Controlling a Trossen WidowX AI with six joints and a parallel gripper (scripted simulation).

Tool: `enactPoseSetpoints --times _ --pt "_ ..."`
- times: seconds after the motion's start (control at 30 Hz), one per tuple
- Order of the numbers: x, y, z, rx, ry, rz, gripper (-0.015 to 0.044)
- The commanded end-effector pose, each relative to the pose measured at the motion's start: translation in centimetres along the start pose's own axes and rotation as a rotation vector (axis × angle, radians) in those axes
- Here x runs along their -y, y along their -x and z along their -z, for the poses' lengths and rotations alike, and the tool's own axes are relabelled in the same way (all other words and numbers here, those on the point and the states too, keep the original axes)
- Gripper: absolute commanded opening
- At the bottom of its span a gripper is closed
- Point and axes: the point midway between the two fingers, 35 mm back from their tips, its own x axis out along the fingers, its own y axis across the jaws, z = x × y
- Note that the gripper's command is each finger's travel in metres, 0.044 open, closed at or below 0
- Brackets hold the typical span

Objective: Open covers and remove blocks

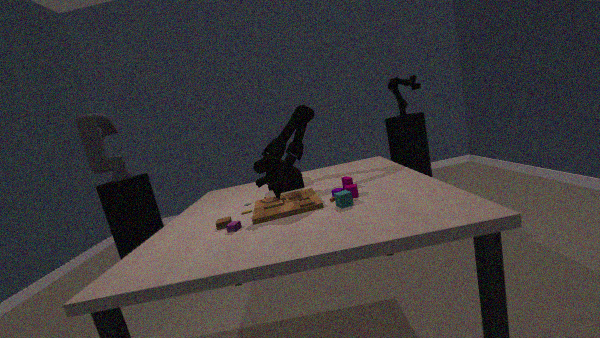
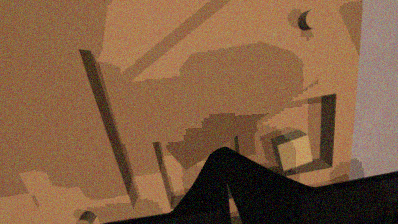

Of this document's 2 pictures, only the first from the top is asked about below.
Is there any magenta block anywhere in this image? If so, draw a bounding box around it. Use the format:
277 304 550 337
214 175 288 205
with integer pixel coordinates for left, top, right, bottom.
341 176 353 189

